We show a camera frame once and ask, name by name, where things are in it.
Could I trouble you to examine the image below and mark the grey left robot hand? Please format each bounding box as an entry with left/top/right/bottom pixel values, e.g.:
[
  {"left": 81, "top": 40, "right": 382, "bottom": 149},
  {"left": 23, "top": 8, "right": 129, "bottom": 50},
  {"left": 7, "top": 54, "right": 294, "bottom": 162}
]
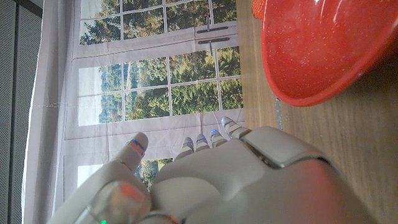
[{"left": 46, "top": 116, "right": 379, "bottom": 224}]

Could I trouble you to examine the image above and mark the red bowl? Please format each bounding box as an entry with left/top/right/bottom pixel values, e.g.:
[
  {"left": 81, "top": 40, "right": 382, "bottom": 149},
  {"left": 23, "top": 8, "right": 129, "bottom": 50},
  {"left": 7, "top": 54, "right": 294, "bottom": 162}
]
[{"left": 260, "top": 0, "right": 398, "bottom": 108}]

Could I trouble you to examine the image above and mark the red toy strawberry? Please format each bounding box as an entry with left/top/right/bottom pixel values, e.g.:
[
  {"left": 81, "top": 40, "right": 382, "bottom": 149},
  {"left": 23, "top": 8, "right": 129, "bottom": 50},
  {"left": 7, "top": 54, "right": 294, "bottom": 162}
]
[{"left": 251, "top": 0, "right": 267, "bottom": 20}]

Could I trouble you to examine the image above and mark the printed window backdrop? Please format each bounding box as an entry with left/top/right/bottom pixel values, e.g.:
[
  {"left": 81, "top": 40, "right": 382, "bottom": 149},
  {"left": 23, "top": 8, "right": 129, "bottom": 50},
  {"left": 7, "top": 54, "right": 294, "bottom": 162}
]
[{"left": 21, "top": 0, "right": 246, "bottom": 224}]

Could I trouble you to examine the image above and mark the wooden table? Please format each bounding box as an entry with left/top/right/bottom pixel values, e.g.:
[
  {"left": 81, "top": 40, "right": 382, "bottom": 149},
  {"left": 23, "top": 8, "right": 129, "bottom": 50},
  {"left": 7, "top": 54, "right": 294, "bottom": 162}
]
[{"left": 235, "top": 0, "right": 398, "bottom": 224}]

